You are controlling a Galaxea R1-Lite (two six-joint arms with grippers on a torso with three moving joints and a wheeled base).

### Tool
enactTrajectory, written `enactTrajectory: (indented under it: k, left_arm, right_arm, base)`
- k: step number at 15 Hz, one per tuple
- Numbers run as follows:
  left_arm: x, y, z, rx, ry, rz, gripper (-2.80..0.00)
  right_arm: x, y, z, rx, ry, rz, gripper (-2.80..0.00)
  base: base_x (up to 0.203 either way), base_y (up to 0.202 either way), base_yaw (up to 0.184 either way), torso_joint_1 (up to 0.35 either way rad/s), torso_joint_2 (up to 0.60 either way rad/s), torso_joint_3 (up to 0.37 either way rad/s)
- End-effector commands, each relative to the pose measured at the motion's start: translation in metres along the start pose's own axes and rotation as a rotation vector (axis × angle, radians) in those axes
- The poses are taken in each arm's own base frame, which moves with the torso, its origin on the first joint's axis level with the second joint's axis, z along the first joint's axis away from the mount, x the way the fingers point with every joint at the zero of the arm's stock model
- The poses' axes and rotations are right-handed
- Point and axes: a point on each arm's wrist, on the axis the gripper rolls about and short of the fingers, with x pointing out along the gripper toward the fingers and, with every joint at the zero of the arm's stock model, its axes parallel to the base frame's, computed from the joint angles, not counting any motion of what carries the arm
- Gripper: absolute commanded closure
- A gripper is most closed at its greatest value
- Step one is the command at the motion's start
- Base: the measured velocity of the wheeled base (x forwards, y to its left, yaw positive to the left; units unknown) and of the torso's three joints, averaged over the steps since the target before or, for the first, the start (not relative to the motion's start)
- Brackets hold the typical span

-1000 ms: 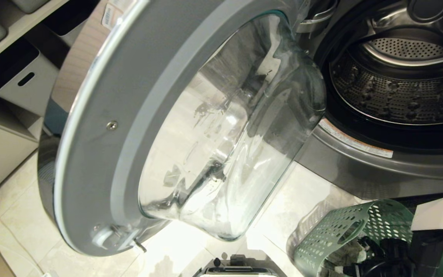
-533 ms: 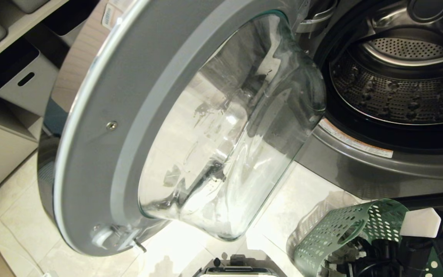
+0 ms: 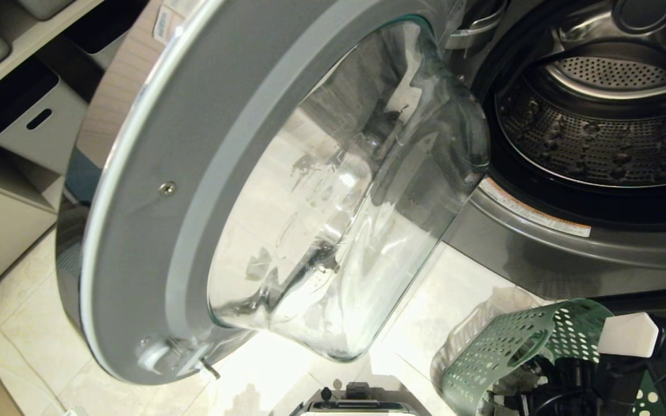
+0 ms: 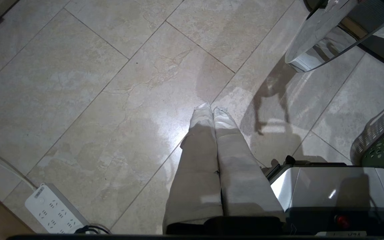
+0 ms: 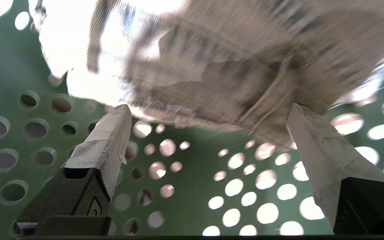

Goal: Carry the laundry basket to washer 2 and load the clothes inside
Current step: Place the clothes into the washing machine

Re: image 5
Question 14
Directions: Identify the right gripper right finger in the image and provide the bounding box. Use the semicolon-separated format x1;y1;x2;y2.
286;103;384;235

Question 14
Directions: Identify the beige striped cloth garment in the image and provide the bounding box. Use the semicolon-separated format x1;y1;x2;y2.
29;0;384;151

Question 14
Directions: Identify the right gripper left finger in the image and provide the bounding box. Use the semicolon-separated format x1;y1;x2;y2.
15;104;132;236

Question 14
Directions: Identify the green perforated laundry basket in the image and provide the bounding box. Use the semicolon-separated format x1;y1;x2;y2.
0;0;384;238

